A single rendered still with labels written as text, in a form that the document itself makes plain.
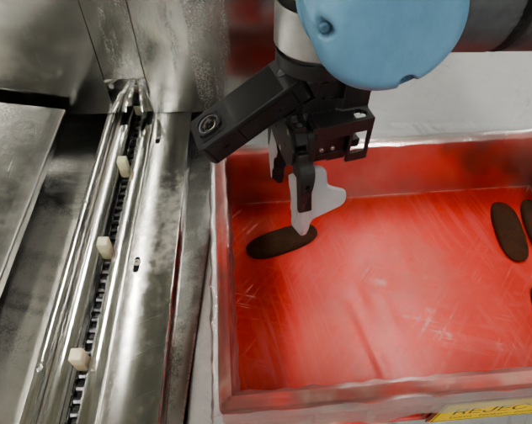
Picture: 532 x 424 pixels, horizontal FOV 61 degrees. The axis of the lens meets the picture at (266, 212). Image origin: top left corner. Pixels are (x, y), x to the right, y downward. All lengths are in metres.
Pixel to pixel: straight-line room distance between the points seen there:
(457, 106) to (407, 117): 0.10
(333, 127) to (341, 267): 0.22
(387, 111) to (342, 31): 0.60
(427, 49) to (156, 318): 0.39
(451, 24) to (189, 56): 0.48
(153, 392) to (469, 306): 0.37
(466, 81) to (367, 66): 0.71
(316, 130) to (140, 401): 0.31
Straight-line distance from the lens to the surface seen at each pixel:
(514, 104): 0.92
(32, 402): 0.52
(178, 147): 0.68
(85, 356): 0.52
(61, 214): 0.69
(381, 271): 0.59
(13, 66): 0.76
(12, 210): 0.63
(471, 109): 0.87
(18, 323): 0.62
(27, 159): 0.69
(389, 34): 0.23
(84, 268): 0.59
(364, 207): 0.65
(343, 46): 0.23
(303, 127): 0.42
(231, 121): 0.41
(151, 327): 0.51
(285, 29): 0.37
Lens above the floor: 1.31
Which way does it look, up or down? 51 degrees down
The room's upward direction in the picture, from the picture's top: straight up
